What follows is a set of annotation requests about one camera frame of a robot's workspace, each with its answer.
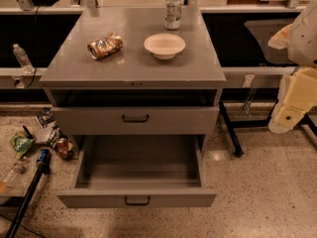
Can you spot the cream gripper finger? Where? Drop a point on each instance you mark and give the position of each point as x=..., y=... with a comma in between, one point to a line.
x=297, y=95
x=280, y=40

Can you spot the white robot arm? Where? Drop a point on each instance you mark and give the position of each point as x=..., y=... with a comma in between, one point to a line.
x=302, y=43

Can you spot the closed grey top drawer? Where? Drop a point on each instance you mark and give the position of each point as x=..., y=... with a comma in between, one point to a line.
x=135, y=121

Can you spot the grey metal drawer cabinet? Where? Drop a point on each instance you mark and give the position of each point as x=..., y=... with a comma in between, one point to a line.
x=133, y=77

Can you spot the open grey middle drawer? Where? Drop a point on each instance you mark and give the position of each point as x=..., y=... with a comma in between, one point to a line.
x=139, y=171

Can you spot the red can on floor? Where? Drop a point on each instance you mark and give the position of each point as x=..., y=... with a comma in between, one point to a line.
x=62, y=146

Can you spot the black folding table stand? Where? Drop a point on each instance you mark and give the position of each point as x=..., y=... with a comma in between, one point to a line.
x=232, y=125

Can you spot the white paper bowl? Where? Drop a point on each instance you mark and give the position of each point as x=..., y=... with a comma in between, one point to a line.
x=164, y=46

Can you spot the dark snack packet on floor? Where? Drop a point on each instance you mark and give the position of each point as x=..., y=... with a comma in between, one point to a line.
x=45, y=120

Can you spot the clear plastic water bottle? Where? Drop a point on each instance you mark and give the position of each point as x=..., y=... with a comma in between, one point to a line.
x=23, y=59

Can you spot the black pole with blue grip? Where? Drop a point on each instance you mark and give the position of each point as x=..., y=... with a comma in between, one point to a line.
x=43, y=168

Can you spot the green snack bag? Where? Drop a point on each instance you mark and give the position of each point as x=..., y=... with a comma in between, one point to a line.
x=21, y=143

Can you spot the clear bottle on floor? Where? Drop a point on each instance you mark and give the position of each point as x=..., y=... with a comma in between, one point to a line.
x=18, y=169

